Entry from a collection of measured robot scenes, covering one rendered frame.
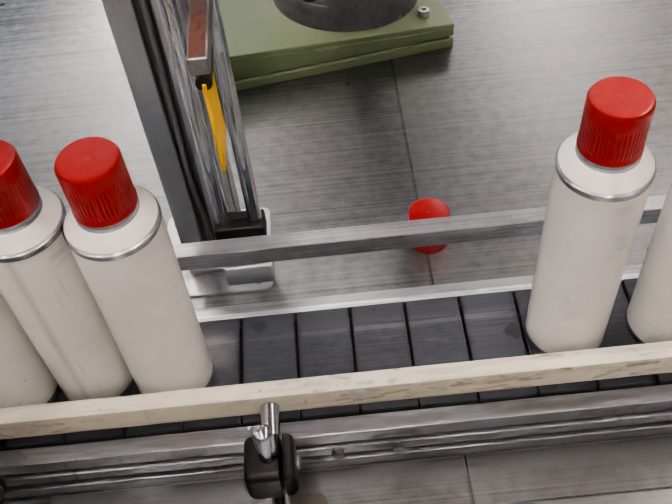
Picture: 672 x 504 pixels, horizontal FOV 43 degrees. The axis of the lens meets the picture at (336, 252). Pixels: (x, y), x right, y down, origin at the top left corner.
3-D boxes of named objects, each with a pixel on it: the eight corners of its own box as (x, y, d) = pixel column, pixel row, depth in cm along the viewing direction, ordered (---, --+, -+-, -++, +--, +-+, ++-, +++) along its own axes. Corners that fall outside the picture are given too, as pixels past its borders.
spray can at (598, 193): (533, 367, 56) (582, 137, 40) (516, 303, 59) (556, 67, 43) (612, 359, 56) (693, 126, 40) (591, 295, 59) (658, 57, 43)
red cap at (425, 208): (433, 260, 68) (434, 234, 66) (399, 241, 70) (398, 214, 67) (457, 234, 70) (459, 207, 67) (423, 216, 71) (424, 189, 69)
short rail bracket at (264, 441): (263, 540, 55) (234, 457, 45) (262, 496, 57) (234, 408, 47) (313, 535, 55) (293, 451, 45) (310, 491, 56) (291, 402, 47)
